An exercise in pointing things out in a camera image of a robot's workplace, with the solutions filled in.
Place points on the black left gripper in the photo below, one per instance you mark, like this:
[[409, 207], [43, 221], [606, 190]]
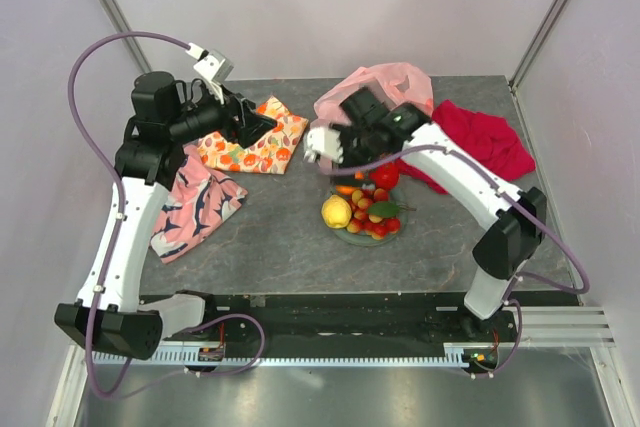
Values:
[[249, 127]]

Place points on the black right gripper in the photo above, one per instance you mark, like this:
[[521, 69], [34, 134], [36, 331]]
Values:
[[347, 132]]

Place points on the red fake apple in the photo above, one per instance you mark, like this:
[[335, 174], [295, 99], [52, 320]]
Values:
[[385, 176]]

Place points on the orange fake mandarin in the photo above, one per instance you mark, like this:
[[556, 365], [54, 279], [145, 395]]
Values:
[[347, 184]]

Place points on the pink plastic bag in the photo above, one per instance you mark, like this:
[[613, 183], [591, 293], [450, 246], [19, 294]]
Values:
[[386, 96]]

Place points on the red yellow fake fruit bunch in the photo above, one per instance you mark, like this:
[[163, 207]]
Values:
[[377, 215]]

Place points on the yellow fake pear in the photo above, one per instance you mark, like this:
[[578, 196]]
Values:
[[336, 212]]

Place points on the grey-green round plate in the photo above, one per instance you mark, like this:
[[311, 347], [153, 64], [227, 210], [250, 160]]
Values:
[[342, 236]]

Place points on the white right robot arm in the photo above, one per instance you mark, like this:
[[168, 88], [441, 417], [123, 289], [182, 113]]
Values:
[[512, 219]]

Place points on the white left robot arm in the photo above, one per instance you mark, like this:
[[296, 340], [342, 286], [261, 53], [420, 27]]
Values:
[[107, 316]]

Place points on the pink navy floral cloth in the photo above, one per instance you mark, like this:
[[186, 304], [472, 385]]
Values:
[[200, 201]]

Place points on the red cloth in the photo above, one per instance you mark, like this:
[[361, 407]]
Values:
[[489, 139]]

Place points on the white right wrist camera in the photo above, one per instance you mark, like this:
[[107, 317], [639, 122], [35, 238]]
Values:
[[323, 142]]

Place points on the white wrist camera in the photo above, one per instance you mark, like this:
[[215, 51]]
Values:
[[213, 68], [323, 142]]

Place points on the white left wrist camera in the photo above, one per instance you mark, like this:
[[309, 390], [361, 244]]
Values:
[[213, 68]]

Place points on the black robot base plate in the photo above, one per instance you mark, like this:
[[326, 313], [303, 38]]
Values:
[[430, 318]]

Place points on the blue-grey cable duct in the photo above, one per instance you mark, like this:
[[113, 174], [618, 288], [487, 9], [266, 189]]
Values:
[[177, 354]]

